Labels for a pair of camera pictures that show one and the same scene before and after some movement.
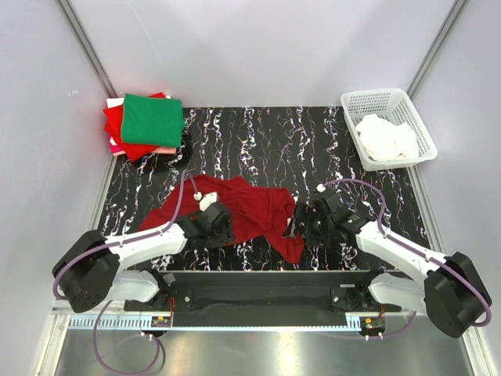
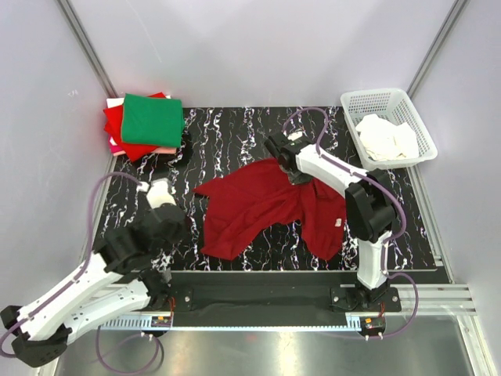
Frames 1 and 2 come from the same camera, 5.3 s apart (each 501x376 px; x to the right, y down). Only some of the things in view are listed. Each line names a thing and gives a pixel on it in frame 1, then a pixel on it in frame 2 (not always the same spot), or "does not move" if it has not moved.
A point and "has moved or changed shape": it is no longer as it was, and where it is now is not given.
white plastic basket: [387, 129] does not move
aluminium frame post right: [445, 30] does not move
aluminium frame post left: [88, 48] does not move
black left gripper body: [218, 238] → [172, 218]
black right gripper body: [304, 221] → [299, 176]
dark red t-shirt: [258, 213] has moved or changed shape
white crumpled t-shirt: [385, 141] does not move
